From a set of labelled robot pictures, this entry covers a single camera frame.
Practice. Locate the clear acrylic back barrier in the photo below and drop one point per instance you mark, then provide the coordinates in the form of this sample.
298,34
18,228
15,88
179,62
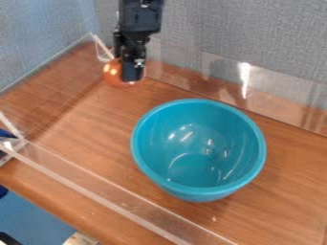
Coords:
276,95

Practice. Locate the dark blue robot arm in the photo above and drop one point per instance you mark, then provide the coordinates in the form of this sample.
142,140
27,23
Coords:
139,20

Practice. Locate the blue plastic bowl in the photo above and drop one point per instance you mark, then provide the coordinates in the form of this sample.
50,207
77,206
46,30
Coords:
199,149

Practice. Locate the clear acrylic corner bracket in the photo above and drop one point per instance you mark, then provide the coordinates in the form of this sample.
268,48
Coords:
105,53

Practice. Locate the clear acrylic left barrier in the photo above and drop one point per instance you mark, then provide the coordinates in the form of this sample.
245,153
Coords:
21,62

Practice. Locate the clear acrylic front barrier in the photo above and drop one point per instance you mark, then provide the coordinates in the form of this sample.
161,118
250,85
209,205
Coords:
159,220

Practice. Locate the brown white toy mushroom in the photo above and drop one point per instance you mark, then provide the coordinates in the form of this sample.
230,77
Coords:
113,72

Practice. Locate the clear acrylic barrier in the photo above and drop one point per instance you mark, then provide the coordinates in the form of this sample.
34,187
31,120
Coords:
276,95
21,62
159,220

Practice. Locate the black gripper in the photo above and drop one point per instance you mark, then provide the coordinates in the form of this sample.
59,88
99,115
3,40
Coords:
130,43

